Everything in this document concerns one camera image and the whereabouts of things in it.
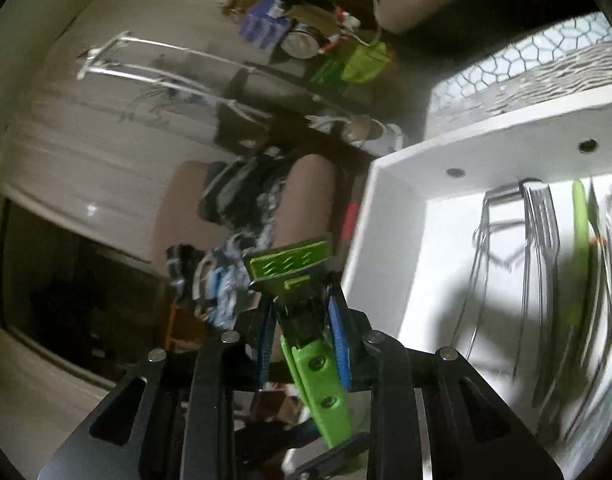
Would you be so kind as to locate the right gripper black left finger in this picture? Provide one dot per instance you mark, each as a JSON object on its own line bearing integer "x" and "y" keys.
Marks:
{"x": 172, "y": 415}

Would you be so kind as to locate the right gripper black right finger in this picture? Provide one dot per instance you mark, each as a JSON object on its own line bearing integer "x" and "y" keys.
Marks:
{"x": 430, "y": 408}

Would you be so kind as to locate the steel whisk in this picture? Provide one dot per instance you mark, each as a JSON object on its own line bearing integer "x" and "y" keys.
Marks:
{"x": 597, "y": 413}

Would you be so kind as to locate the steel fork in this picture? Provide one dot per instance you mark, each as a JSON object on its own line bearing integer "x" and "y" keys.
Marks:
{"x": 541, "y": 250}

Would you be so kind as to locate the white drawer box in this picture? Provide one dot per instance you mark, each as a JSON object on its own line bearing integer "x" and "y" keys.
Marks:
{"x": 495, "y": 241}

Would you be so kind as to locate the brown chair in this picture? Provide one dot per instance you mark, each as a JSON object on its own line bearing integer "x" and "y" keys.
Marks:
{"x": 305, "y": 210}

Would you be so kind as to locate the white mug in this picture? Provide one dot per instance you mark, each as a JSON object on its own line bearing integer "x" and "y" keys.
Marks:
{"x": 373, "y": 136}

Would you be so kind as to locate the green bag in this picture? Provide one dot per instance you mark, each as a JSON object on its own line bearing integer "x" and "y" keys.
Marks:
{"x": 359, "y": 65}

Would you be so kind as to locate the round tin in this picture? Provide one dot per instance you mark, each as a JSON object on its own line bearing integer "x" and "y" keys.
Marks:
{"x": 302, "y": 42}

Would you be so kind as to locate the green handled peeler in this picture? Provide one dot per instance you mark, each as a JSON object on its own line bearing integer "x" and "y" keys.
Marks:
{"x": 575, "y": 271}

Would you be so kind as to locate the wire potato masher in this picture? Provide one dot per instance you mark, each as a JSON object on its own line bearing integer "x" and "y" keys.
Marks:
{"x": 484, "y": 257}

